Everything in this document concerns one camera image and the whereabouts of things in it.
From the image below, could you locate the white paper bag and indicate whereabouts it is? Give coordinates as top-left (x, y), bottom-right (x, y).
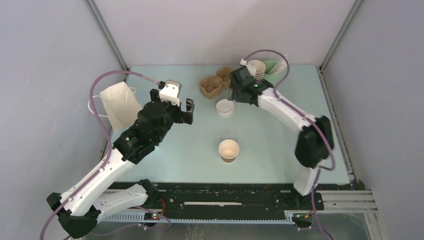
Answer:
top-left (98, 82), bottom-right (142, 132)

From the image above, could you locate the brown paper coffee cup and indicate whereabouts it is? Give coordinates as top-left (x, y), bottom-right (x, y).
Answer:
top-left (218, 139), bottom-right (240, 163)

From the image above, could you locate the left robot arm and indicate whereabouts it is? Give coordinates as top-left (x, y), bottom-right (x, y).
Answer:
top-left (46, 87), bottom-right (195, 239)

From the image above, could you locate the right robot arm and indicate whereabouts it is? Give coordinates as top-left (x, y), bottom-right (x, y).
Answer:
top-left (228, 65), bottom-right (336, 209)

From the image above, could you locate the stack of paper cups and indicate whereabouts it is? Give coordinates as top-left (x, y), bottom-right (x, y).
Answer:
top-left (249, 60), bottom-right (266, 81)

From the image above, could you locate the green holder cup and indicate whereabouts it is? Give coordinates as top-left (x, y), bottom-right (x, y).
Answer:
top-left (263, 60), bottom-right (286, 85)

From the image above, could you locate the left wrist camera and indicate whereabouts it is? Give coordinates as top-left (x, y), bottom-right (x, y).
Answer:
top-left (159, 80), bottom-right (182, 107)

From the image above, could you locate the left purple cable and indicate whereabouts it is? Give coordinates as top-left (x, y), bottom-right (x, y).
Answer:
top-left (39, 70), bottom-right (165, 240)

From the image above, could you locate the purple cable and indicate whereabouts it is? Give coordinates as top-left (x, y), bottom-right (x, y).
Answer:
top-left (39, 70), bottom-right (165, 240)
top-left (243, 49), bottom-right (336, 240)

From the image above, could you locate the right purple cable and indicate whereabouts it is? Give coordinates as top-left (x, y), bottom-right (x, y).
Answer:
top-left (243, 49), bottom-right (336, 240)

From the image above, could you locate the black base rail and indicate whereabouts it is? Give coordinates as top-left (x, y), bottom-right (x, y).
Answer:
top-left (108, 182), bottom-right (377, 224)

